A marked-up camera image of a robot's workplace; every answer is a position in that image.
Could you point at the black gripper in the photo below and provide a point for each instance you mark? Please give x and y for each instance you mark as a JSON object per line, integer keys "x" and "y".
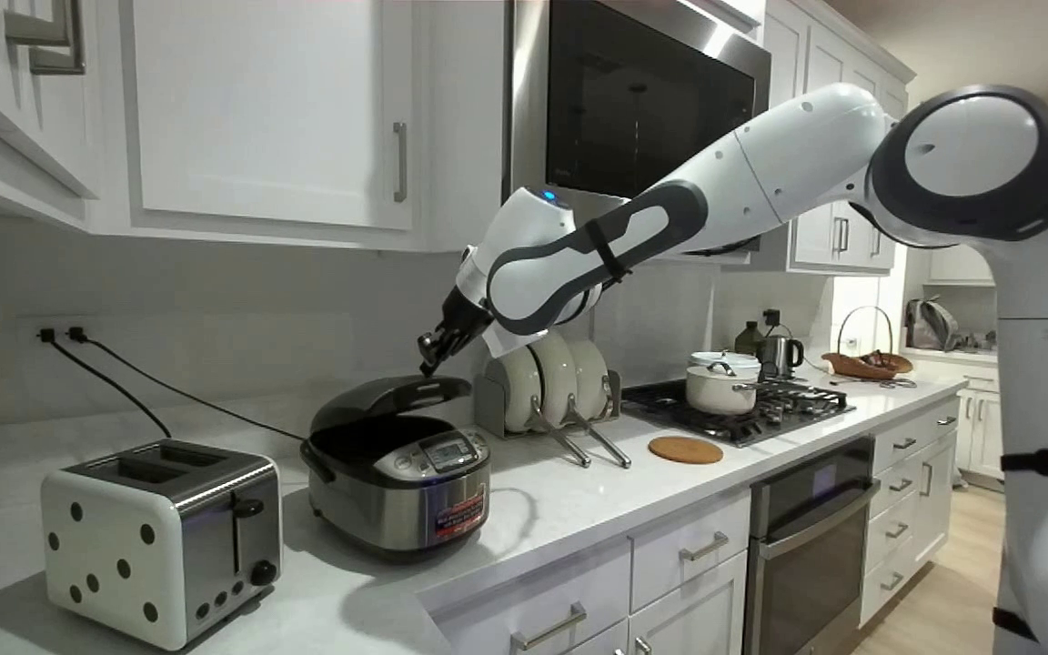
{"x": 464, "y": 319}

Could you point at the silver rice cooker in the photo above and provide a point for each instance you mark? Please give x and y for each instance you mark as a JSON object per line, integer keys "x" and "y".
{"x": 396, "y": 491}

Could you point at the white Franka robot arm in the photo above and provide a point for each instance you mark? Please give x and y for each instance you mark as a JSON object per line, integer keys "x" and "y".
{"x": 791, "y": 157}

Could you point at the narrow white upper cabinet door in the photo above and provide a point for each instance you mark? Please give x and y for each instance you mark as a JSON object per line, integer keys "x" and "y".
{"x": 461, "y": 121}

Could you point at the stainless steel microwave body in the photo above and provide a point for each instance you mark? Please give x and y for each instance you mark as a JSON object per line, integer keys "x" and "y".
{"x": 525, "y": 95}

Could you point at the wide white upper cabinet door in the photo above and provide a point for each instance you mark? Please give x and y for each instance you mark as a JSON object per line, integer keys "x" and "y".
{"x": 259, "y": 110}

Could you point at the white lower cabinet door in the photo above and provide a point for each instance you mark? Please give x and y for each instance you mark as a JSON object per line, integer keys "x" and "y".
{"x": 701, "y": 631}

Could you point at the cream deep saucepan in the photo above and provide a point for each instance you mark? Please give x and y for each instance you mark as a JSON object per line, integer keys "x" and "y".
{"x": 593, "y": 381}

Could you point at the metal pan rack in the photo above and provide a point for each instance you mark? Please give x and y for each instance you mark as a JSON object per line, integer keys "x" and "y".
{"x": 612, "y": 393}

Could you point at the white drawer front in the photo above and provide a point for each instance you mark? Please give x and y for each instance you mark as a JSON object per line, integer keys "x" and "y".
{"x": 694, "y": 577}
{"x": 525, "y": 588}

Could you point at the round cork trivet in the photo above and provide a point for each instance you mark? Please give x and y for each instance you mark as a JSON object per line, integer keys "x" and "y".
{"x": 684, "y": 450}

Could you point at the white pot with lid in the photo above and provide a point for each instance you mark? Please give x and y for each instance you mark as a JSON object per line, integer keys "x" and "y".
{"x": 720, "y": 388}

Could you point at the dark glass bottle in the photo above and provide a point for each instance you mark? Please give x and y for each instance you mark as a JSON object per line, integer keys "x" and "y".
{"x": 746, "y": 339}

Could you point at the black gas cooktop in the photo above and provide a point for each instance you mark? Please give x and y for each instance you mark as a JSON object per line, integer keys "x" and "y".
{"x": 782, "y": 414}

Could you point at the white toaster with black dots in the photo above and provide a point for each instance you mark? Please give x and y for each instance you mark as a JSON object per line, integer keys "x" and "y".
{"x": 123, "y": 546}

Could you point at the stainless steel oven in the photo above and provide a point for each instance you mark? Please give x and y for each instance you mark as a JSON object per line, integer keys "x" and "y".
{"x": 800, "y": 570}

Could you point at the grey metal kitchen utensil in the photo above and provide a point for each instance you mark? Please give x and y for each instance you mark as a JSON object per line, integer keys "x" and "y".
{"x": 931, "y": 320}

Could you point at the white upper cabinet beside hood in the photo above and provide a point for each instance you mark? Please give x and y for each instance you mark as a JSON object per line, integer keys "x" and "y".
{"x": 839, "y": 49}

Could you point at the white drawer stack cabinet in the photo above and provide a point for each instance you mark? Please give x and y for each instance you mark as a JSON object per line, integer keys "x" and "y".
{"x": 925, "y": 510}

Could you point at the white base cabinet with doors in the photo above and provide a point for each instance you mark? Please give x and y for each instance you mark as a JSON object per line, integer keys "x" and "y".
{"x": 974, "y": 423}

